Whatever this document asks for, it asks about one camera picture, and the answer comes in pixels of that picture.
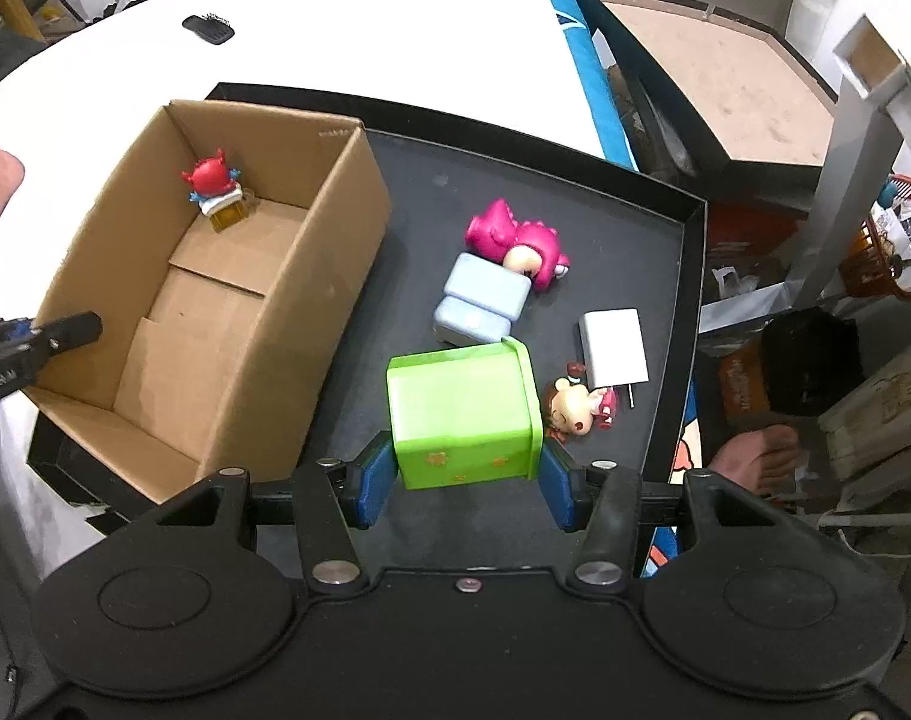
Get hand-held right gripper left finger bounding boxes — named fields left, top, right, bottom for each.
left=155, top=431, right=404, bottom=593

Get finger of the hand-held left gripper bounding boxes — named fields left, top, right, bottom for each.
left=5, top=310, right=104, bottom=362

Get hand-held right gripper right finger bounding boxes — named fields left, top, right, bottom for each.
left=538, top=439, right=760, bottom=593

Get brown-haired girl figurine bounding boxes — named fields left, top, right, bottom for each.
left=541, top=361, right=622, bottom=440

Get green square container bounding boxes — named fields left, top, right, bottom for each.
left=385, top=336, right=547, bottom=492

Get white charger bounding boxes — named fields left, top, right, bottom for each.
left=577, top=307, right=649, bottom=410

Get purple white charger cube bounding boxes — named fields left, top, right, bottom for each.
left=433, top=253, right=533, bottom=347

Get brown cardboard box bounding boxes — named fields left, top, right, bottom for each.
left=26, top=99, right=392, bottom=505

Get pink dinosaur figurine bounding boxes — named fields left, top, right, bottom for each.
left=465, top=199, right=573, bottom=295

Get black tray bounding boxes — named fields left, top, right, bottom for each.
left=28, top=81, right=708, bottom=567

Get person's right foot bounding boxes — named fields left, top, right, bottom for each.
left=706, top=424, right=802, bottom=500

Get red devil figurine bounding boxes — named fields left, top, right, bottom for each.
left=181, top=150, right=257, bottom=235

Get black bag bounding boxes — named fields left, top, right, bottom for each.
left=759, top=307, right=865, bottom=417

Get wooden crate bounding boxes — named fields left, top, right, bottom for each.
left=819, top=349, right=911, bottom=511

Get black hairbrush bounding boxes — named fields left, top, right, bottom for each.
left=181, top=13, right=236, bottom=46

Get large black box lid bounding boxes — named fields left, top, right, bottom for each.
left=573, top=0, right=839, bottom=188

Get blue printed sheet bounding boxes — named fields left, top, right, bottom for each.
left=538, top=0, right=700, bottom=556

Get white cable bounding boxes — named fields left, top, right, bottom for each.
left=816, top=510, right=911, bottom=560

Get white table post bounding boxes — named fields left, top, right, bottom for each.
left=789, top=15, right=911, bottom=308

